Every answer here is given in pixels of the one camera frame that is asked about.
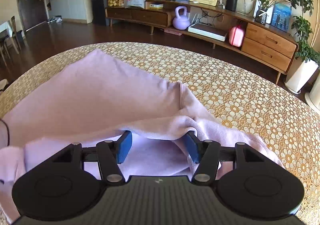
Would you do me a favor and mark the lilac sweatshirt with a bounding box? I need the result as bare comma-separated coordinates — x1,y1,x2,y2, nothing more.
1,49,279,222

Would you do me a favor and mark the gold lace tablecloth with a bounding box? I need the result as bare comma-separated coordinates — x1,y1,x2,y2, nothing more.
1,42,319,224

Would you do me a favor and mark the white standing air conditioner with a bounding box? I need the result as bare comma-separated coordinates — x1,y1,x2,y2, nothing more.
305,75,320,114

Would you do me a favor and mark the pink small case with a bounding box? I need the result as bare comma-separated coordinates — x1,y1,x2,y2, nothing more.
228,25,245,47

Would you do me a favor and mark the long wooden TV cabinet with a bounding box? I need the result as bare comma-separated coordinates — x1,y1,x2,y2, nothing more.
105,0,299,75

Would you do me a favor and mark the white flat box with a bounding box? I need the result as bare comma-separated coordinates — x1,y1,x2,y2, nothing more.
188,23,228,42

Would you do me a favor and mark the purple kettlebell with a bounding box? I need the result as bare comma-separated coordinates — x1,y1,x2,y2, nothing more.
172,6,190,30

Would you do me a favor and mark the tall potted green plant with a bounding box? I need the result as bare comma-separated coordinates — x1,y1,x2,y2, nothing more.
284,0,319,94

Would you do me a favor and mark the black cylindrical speaker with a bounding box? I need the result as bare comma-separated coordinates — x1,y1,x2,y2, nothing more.
225,0,238,12

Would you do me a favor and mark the blue painting canvas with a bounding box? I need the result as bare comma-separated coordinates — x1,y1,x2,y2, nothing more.
271,3,291,32

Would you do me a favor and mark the wooden dining chair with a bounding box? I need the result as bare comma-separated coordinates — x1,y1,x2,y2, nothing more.
1,16,21,66

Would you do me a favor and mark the small green vase plant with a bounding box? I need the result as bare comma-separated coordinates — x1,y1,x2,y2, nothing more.
252,0,282,25

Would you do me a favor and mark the dark entrance door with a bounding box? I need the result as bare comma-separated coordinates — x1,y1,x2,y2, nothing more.
17,0,47,31

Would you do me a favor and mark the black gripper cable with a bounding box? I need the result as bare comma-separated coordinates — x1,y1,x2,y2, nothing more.
0,118,11,147

